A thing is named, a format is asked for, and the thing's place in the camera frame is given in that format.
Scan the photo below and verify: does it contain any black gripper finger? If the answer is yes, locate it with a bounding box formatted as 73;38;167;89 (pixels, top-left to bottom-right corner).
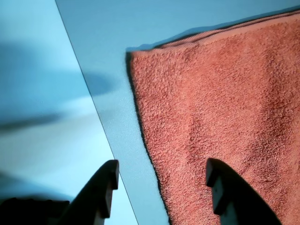
53;159;120;225
205;157;282;225

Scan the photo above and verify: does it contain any orange terry towel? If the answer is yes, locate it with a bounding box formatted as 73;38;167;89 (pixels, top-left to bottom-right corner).
126;10;300;225

